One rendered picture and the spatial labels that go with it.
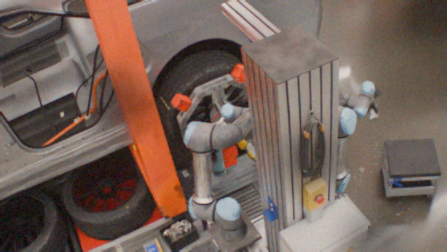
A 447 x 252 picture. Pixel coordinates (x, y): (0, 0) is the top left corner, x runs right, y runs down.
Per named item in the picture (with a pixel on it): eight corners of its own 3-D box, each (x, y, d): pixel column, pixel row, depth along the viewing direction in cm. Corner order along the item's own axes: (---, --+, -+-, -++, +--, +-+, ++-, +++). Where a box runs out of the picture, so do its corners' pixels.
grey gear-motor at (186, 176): (194, 181, 392) (186, 150, 368) (218, 218, 363) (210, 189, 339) (173, 190, 388) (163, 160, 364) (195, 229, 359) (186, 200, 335)
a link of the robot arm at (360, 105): (346, 114, 270) (354, 96, 273) (365, 120, 265) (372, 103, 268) (345, 108, 264) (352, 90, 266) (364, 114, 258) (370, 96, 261)
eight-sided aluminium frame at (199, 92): (259, 126, 354) (251, 64, 316) (263, 131, 349) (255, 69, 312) (187, 158, 342) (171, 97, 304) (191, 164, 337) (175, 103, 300)
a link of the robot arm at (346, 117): (326, 175, 271) (330, 96, 235) (350, 184, 264) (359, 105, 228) (317, 190, 264) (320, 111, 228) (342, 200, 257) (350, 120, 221)
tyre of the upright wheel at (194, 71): (238, 121, 380) (251, 44, 340) (253, 141, 364) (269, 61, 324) (153, 138, 353) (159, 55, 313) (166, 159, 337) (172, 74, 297)
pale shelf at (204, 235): (203, 220, 323) (203, 217, 321) (215, 238, 311) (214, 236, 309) (143, 247, 313) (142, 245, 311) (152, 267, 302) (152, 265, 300)
